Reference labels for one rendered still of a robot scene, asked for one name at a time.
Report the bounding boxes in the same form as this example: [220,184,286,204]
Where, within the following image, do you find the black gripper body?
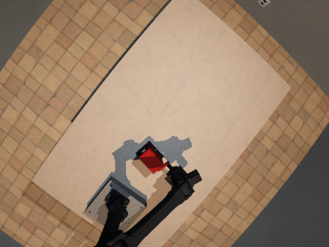
[165,166,187,187]

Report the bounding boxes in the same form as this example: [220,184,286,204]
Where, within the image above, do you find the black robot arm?
[93,169,202,247]

